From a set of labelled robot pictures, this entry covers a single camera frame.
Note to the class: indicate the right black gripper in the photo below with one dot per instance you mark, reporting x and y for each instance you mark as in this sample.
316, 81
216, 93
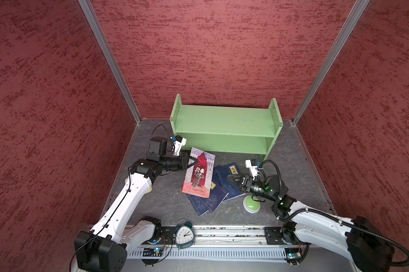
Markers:
246, 180

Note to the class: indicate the green push button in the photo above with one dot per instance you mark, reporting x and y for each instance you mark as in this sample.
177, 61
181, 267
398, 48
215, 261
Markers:
251, 204

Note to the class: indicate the circuit board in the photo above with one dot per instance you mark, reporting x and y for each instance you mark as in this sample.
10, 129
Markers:
293, 256
151, 256

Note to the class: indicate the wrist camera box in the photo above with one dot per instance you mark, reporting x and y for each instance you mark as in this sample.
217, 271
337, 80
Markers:
160, 147
253, 167

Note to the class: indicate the cream calculator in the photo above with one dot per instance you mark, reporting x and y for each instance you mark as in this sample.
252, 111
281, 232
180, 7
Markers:
149, 189

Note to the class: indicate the pink illustrated book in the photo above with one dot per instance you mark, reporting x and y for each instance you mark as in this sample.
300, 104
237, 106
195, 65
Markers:
198, 178

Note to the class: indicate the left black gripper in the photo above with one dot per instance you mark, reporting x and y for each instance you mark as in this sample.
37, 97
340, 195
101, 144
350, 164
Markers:
183, 165

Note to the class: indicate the aluminium corner post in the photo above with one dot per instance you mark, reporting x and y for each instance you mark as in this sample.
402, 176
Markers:
345, 32
95, 26

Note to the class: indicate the teal alarm clock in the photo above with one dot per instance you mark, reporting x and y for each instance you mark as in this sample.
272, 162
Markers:
184, 235

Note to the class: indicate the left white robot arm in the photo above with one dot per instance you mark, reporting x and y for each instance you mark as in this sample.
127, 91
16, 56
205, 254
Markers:
106, 246

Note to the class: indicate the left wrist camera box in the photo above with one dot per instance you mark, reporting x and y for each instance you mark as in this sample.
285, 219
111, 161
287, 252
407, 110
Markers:
160, 147

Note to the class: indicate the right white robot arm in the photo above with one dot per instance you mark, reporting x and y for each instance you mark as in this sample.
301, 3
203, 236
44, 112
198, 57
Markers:
355, 239

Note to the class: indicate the right aluminium corner post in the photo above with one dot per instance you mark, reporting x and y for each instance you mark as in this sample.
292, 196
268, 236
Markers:
345, 32

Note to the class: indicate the green wooden shelf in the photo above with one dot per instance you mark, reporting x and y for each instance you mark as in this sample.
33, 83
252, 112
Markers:
227, 129

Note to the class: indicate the left aluminium corner post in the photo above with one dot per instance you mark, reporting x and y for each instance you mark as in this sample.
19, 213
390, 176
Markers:
95, 26

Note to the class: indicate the blue book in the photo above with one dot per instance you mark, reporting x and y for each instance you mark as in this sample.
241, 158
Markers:
223, 172
217, 195
198, 205

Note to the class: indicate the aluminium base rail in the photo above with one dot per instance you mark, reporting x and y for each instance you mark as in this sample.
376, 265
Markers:
223, 243

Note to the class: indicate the right circuit board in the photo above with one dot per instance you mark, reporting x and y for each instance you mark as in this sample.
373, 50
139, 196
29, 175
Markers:
293, 256

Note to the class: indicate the left circuit board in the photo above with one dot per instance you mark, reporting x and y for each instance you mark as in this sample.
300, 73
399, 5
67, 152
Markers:
151, 256

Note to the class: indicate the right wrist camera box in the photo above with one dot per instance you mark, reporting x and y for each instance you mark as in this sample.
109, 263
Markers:
253, 167

